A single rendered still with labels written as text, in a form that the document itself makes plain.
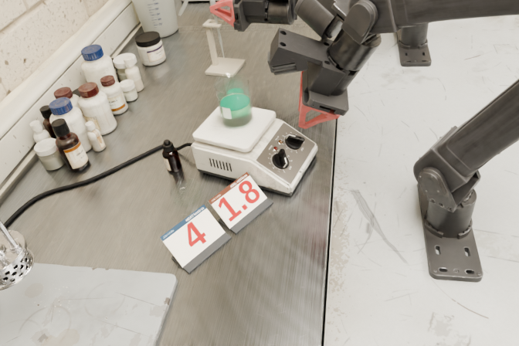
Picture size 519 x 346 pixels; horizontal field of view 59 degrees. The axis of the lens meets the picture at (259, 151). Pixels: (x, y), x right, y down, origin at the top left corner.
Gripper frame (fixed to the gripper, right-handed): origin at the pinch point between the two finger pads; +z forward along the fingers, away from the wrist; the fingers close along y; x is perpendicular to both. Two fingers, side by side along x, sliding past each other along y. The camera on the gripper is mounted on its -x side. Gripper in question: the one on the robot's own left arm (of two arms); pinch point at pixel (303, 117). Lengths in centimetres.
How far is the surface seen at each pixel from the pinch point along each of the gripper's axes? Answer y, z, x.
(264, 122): -2.0, 6.5, -4.9
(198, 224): 17.9, 12.2, -13.1
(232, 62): -37.5, 26.9, -7.7
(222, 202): 13.5, 11.4, -9.9
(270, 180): 8.7, 8.5, -2.4
